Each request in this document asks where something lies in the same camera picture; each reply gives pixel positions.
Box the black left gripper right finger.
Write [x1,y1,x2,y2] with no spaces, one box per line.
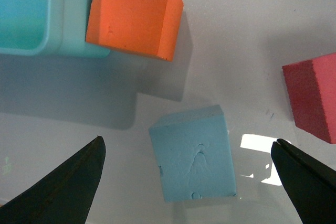
[271,138,335,223]

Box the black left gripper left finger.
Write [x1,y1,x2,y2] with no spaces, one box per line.
[1,136,106,223]

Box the light blue foam block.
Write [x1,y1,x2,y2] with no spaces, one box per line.
[149,105,236,202]

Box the red foam block front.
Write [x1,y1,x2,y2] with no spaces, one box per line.
[282,53,335,144]

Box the teal plastic bin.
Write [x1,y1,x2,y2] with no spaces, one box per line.
[1,0,110,58]

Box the orange foam block left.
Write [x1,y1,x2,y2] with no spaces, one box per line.
[86,0,184,61]

